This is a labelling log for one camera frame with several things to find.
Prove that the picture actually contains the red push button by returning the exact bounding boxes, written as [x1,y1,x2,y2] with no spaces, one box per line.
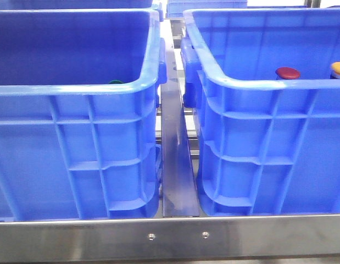
[275,67,300,80]

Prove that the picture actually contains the green push button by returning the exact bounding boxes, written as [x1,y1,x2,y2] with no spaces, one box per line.
[108,80,124,84]

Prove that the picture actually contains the blue left plastic crate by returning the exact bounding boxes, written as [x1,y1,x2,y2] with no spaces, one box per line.
[0,9,166,222]

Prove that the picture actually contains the blue plastic crate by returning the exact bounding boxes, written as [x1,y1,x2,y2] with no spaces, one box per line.
[0,9,166,222]
[182,8,340,216]

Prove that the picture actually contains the blue right plastic crate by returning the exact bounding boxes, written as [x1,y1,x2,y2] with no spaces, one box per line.
[182,8,340,216]

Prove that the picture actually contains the blue far crate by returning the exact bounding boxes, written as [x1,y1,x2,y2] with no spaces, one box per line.
[166,0,248,18]

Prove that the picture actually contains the blue far-left rear crate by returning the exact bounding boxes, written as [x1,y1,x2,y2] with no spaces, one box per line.
[0,0,162,10]

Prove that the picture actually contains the steel divider rail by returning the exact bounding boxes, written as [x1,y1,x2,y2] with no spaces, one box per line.
[161,38,200,217]

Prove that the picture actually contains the steel front rail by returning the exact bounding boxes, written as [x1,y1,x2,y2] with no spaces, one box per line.
[0,214,340,263]

